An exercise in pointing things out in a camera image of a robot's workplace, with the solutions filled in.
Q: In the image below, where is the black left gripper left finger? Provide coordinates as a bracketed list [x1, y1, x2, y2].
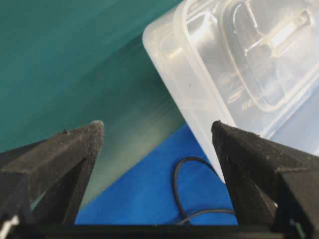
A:
[0, 120, 104, 224]

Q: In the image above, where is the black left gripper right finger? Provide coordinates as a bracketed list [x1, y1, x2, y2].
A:
[211, 121, 319, 236]

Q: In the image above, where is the translucent plastic tool box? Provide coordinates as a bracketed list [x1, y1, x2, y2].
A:
[142, 0, 319, 177]

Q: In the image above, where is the blue mat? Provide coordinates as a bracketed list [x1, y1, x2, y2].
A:
[76, 125, 232, 225]

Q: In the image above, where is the thin black cable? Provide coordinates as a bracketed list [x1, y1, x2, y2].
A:
[173, 156, 236, 226]

